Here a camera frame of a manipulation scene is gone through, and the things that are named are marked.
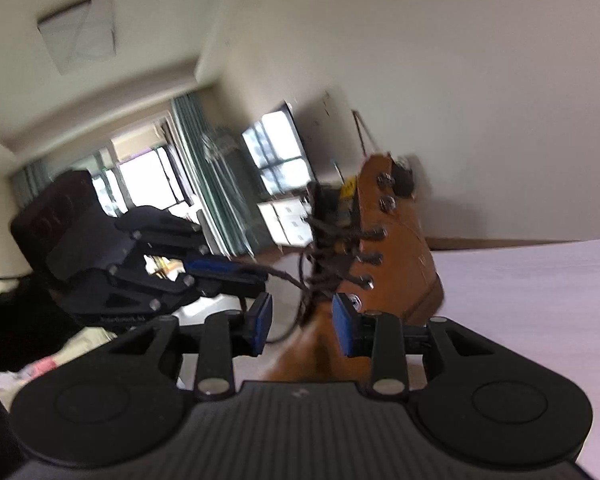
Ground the white wooden TV cabinet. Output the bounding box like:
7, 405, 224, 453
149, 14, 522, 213
256, 195, 322, 249

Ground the glass balcony door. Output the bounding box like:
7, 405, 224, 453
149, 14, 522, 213
94, 146, 202, 222

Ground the flat screen television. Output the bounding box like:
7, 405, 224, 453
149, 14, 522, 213
241, 102, 317, 197

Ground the wooden broom handle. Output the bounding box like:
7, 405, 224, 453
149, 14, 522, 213
351, 109, 377, 157

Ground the brown leather boot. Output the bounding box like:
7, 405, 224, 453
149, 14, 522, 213
262, 151, 447, 386

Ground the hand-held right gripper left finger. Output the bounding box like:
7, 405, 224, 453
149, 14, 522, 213
104, 291, 275, 402

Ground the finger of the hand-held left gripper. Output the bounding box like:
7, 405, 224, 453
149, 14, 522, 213
116, 205, 268, 287
109, 271, 267, 311

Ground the dark brown shoelace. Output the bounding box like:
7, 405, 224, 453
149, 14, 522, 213
239, 214, 387, 333

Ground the square ceiling light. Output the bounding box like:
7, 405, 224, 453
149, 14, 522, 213
36, 0, 118, 77

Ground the covered floor air conditioner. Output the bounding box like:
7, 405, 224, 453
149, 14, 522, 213
202, 134, 272, 257

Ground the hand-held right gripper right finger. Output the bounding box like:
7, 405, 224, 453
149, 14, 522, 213
331, 292, 507, 402

